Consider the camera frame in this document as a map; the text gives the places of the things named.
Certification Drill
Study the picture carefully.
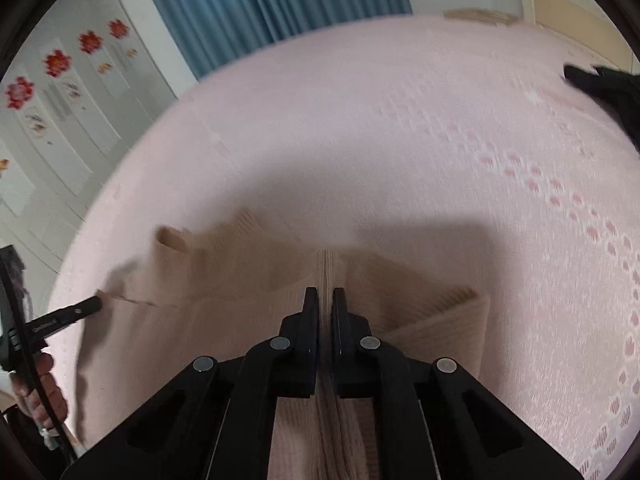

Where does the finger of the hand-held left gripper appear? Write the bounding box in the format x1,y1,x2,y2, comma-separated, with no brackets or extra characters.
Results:
27,295,104,350

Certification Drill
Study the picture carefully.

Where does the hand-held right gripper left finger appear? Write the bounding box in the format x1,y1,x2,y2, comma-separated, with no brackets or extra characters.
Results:
60,287,321,480

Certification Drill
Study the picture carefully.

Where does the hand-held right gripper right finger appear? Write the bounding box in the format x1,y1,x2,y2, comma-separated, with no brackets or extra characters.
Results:
331,287,586,480

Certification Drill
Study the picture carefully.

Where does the beige knit sweater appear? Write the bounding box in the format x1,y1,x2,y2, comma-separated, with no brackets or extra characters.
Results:
75,210,491,480

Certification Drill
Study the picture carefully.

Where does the person's left hand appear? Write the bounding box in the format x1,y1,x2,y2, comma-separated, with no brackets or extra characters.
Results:
10,351,69,432

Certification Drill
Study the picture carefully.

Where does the white wardrobe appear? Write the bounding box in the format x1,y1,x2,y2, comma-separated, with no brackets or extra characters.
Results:
0,0,201,311

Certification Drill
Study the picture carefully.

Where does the pink bed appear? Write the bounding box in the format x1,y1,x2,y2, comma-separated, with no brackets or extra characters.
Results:
47,12,640,480

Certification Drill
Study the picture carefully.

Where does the blue curtain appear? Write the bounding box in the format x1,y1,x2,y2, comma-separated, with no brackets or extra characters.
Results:
132,0,414,82

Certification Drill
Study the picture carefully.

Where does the black padded jacket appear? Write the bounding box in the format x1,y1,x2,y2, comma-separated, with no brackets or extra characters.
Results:
562,63,640,151

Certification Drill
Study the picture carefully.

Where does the cream wooden headboard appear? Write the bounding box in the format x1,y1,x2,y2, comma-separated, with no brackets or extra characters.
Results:
517,0,640,68

